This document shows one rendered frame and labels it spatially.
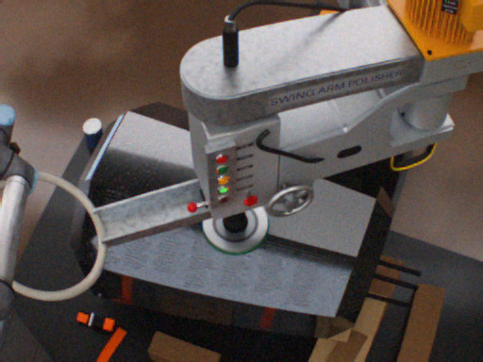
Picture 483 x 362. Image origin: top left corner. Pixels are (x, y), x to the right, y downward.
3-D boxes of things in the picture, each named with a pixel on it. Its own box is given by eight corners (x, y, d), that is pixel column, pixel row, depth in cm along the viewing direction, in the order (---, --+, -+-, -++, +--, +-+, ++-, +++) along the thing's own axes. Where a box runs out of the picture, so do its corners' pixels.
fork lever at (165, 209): (294, 149, 258) (295, 139, 254) (316, 198, 248) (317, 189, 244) (91, 207, 247) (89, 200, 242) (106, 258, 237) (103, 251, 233)
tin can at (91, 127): (103, 130, 391) (100, 115, 380) (105, 146, 386) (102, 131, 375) (86, 135, 390) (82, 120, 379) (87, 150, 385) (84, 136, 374)
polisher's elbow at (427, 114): (390, 88, 248) (395, 52, 232) (437, 86, 250) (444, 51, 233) (405, 134, 238) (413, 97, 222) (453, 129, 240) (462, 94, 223)
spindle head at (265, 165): (301, 137, 256) (307, 49, 218) (325, 192, 245) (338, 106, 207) (192, 167, 250) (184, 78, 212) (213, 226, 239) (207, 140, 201)
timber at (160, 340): (150, 359, 326) (146, 351, 315) (159, 338, 331) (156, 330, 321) (212, 382, 320) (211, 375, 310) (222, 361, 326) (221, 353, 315)
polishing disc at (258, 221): (190, 230, 264) (190, 228, 263) (228, 185, 273) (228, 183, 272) (242, 263, 258) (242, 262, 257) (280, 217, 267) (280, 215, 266)
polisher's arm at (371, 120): (424, 112, 267) (442, 26, 225) (450, 162, 255) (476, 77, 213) (231, 165, 255) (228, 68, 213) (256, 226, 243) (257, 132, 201)
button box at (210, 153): (234, 194, 229) (233, 137, 205) (238, 202, 228) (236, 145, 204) (208, 202, 228) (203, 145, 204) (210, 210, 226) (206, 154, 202)
